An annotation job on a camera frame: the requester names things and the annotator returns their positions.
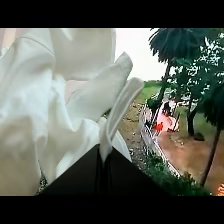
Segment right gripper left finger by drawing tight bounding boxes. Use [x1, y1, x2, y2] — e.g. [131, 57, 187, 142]
[39, 144, 105, 197]

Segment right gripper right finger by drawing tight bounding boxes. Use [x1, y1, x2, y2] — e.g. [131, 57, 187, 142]
[103, 146, 168, 197]

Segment white shirt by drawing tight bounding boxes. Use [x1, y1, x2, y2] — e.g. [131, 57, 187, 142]
[0, 27, 146, 197]

